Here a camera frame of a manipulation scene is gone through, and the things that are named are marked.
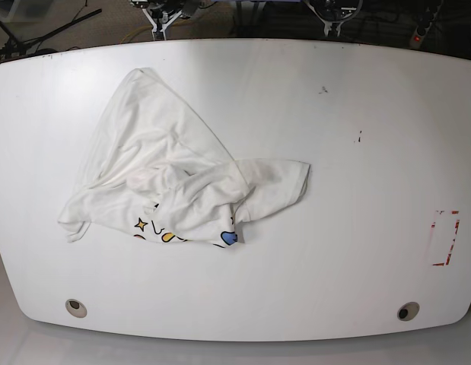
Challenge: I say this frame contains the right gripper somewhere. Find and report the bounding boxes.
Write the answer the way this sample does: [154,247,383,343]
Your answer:
[131,0,197,40]

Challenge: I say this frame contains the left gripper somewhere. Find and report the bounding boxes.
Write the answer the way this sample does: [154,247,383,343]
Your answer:
[309,0,363,37]

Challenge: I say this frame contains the white printed T-shirt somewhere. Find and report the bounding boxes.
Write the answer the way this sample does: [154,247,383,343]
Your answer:
[58,68,310,248]

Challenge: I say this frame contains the black power strip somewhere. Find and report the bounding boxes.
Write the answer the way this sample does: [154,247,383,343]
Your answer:
[409,0,442,49]

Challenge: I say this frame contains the black tripod stand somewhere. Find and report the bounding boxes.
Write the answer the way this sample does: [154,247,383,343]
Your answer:
[0,9,103,64]

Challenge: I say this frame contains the red tape rectangle marking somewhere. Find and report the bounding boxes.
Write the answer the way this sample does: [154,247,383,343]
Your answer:
[428,210,460,267]

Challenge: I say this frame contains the yellow cable on floor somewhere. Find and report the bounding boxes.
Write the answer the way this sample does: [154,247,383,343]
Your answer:
[121,23,152,43]

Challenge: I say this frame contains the left table cable grommet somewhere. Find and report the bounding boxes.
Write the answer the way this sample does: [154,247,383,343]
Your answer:
[65,299,88,319]

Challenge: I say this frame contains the table cable grommet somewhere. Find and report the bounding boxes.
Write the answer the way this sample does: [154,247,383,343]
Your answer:
[397,302,420,322]
[65,299,88,319]

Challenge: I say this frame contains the right table cable grommet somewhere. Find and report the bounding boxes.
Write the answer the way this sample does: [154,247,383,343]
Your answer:
[397,302,420,322]

